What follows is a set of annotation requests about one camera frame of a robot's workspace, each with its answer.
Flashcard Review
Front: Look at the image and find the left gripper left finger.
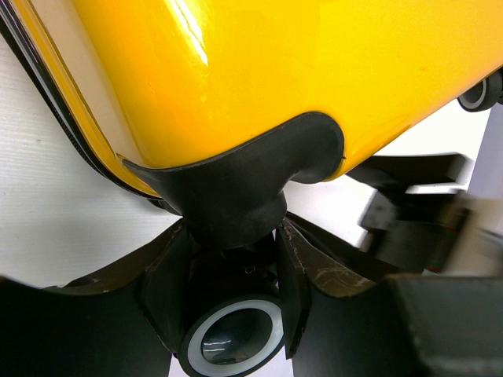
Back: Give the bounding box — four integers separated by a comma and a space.
1, 223, 193, 376

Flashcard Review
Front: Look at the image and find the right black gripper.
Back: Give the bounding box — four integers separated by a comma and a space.
349, 153, 502, 275

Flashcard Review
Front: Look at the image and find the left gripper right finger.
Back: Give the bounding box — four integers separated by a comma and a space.
277, 219, 424, 376

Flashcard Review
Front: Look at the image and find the yellow hard-shell suitcase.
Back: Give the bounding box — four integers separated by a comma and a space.
0, 0, 503, 377

